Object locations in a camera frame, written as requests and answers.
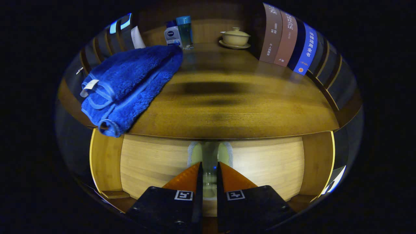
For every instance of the wooden countertop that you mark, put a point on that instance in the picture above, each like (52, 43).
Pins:
(243, 107)

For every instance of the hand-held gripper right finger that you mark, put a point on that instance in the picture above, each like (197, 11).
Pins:
(221, 211)

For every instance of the blue book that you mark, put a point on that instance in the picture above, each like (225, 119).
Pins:
(307, 48)

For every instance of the brown wooden drawer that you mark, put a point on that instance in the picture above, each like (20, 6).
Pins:
(269, 165)

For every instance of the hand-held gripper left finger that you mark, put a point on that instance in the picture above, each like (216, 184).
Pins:
(197, 208)

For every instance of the teal glass bottle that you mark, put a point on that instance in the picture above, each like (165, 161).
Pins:
(185, 32)

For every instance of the white bottle with blue cap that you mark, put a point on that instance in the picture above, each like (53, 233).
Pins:
(171, 35)

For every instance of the white card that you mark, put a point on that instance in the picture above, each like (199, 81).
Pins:
(138, 39)

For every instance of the white appliance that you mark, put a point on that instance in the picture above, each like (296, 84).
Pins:
(336, 177)

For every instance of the reddish brown book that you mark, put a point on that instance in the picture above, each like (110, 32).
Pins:
(286, 42)

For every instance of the beige lidded teacup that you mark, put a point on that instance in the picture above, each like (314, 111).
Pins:
(234, 38)

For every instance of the folded blue towel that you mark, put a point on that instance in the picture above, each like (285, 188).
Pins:
(130, 78)

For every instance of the small metal clip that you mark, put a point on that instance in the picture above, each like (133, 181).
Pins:
(79, 70)

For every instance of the brown wooden cabinet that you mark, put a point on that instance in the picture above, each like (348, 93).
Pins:
(208, 31)

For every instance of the dark brown book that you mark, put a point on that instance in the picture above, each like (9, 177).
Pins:
(271, 35)

